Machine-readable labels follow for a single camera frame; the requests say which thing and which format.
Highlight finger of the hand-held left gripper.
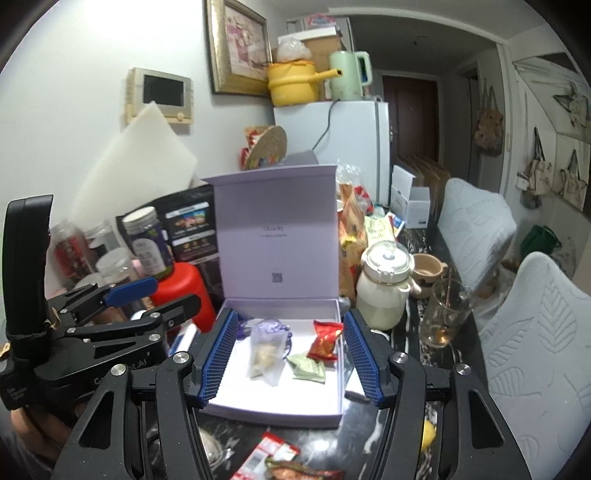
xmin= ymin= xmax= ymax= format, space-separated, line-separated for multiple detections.
xmin=69 ymin=295 xmax=204 ymax=361
xmin=48 ymin=277 xmax=158 ymax=319

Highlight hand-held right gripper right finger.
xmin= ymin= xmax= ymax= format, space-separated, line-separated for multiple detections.
xmin=342 ymin=308 xmax=529 ymax=480

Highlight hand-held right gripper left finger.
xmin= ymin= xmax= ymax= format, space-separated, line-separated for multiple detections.
xmin=53 ymin=308 xmax=241 ymax=480

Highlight red gold snack packet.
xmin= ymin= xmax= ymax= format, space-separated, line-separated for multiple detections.
xmin=307 ymin=319 xmax=345 ymax=361

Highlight clear bag with white contents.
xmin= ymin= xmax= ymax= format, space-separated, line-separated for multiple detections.
xmin=249 ymin=330 xmax=289 ymax=386

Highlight green packet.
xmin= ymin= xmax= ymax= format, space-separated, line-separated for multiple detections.
xmin=287 ymin=353 xmax=326 ymax=384

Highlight red white packet strip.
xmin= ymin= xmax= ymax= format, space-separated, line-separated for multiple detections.
xmin=231 ymin=431 xmax=301 ymax=480

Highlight snack packets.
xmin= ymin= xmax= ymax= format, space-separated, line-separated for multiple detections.
xmin=265 ymin=462 xmax=347 ymax=480

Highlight lavender gift box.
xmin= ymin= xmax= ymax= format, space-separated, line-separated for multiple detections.
xmin=201 ymin=164 xmax=345 ymax=428

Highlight person's left hand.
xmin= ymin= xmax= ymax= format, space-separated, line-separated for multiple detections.
xmin=9 ymin=408 xmax=75 ymax=462

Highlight red bottle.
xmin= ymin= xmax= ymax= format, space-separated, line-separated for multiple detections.
xmin=150 ymin=263 xmax=218 ymax=333

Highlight blue white medicine box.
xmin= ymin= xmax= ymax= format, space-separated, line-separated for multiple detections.
xmin=168 ymin=323 xmax=199 ymax=356

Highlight brown powder jar white label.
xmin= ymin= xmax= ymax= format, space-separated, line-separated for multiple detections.
xmin=95 ymin=247 xmax=139 ymax=289

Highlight red berries jar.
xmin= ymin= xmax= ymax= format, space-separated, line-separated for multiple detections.
xmin=51 ymin=224 xmax=93 ymax=282

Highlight jar with green label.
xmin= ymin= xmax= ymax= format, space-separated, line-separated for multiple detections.
xmin=122 ymin=207 xmax=174 ymax=280

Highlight jar with black label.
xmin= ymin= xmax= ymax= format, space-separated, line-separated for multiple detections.
xmin=83 ymin=222 xmax=116 ymax=259

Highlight black snack bag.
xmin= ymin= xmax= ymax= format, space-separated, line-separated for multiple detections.
xmin=152 ymin=187 xmax=222 ymax=305

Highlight glass cup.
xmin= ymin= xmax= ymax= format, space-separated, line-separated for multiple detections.
xmin=419 ymin=279 xmax=474 ymax=349

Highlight yellow lemon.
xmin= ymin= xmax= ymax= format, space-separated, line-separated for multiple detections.
xmin=420 ymin=419 xmax=437 ymax=453

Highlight metal spoon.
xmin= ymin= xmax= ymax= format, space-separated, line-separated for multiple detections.
xmin=436 ymin=270 xmax=455 ymax=333

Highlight beige ceramic bowl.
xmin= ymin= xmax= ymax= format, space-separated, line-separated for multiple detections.
xmin=411 ymin=253 xmax=448 ymax=287

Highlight white foam board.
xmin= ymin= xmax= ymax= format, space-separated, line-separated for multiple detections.
xmin=69 ymin=102 xmax=199 ymax=232

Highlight orange snack bag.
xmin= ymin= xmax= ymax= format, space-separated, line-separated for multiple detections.
xmin=336 ymin=164 xmax=375 ymax=296

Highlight green white snack bag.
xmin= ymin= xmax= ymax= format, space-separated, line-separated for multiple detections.
xmin=364 ymin=213 xmax=399 ymax=247

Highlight white cardboard box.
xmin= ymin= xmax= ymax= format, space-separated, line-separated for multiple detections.
xmin=390 ymin=164 xmax=432 ymax=229

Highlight chair with leaf cover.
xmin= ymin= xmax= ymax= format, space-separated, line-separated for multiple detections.
xmin=478 ymin=251 xmax=591 ymax=480
xmin=436 ymin=178 xmax=518 ymax=301

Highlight woven round mat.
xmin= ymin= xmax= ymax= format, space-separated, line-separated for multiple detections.
xmin=247 ymin=126 xmax=288 ymax=171

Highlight cream intercom panel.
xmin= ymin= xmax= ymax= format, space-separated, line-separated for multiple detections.
xmin=122 ymin=67 xmax=194 ymax=134

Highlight white fridge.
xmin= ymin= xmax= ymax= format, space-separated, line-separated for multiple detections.
xmin=273 ymin=99 xmax=391 ymax=206

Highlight dark wooden door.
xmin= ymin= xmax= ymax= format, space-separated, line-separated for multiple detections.
xmin=382 ymin=74 xmax=439 ymax=160

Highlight yellow pot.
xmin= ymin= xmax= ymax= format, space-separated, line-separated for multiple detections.
xmin=268 ymin=60 xmax=345 ymax=108

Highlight cream tote bag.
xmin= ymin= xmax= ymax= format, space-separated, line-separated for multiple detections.
xmin=526 ymin=127 xmax=555 ymax=195
xmin=558 ymin=148 xmax=591 ymax=208

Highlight brown floral tote bag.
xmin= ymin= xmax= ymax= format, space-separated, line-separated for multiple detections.
xmin=473 ymin=85 xmax=506 ymax=158

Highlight gold framed picture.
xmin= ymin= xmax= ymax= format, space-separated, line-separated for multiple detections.
xmin=205 ymin=0 xmax=274 ymax=97

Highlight green electric kettle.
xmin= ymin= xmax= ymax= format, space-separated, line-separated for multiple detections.
xmin=329 ymin=51 xmax=374 ymax=101

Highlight white plastic bag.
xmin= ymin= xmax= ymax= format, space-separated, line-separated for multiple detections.
xmin=277 ymin=37 xmax=315 ymax=63

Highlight brown cardboard box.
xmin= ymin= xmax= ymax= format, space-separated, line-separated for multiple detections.
xmin=302 ymin=34 xmax=347 ymax=65

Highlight cream bag on hanger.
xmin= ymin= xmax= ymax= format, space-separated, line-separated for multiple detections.
xmin=551 ymin=80 xmax=591 ymax=130

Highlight black power cable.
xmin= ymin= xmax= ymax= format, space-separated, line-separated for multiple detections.
xmin=311 ymin=99 xmax=340 ymax=153

